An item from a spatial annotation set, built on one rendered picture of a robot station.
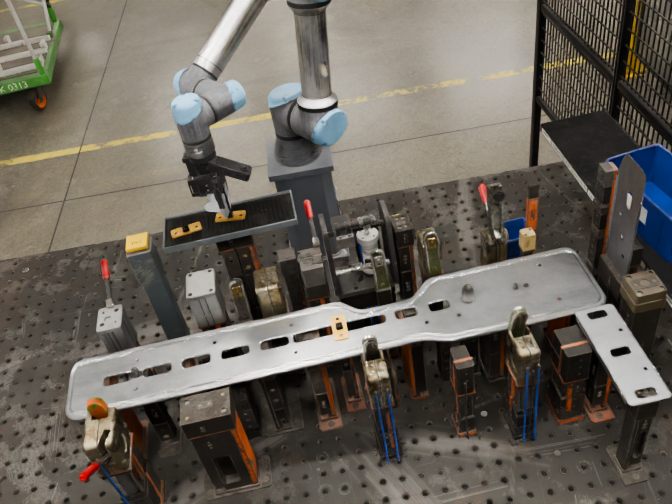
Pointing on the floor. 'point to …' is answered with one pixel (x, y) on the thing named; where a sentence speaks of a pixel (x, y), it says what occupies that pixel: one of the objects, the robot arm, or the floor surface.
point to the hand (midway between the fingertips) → (228, 211)
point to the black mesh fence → (600, 67)
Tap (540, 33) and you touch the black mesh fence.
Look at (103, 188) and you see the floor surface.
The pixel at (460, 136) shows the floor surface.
